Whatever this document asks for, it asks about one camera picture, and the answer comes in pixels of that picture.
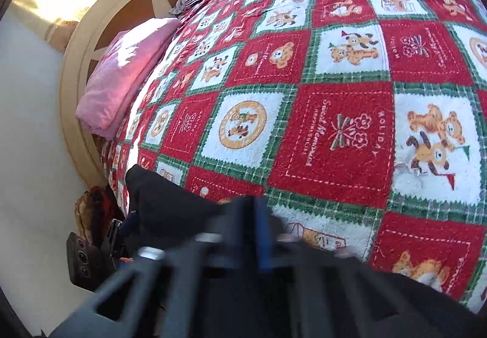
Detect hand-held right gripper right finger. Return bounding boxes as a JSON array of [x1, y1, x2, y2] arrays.
[[258, 196, 423, 338]]

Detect red printed bear blanket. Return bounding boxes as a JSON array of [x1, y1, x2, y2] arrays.
[[103, 0, 487, 316]]

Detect cream wooden headboard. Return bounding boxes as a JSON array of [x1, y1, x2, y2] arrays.
[[59, 0, 208, 181]]

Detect brown and red bag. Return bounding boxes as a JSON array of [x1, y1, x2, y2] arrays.
[[74, 188, 122, 247]]

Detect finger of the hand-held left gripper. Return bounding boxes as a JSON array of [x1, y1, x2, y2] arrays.
[[107, 209, 137, 262]]

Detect pink pillow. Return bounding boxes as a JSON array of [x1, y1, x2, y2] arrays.
[[75, 17, 182, 141]]

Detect black pants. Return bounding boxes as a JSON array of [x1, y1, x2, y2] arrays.
[[125, 165, 485, 338]]

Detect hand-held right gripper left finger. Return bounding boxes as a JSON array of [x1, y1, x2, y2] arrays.
[[49, 196, 257, 338]]

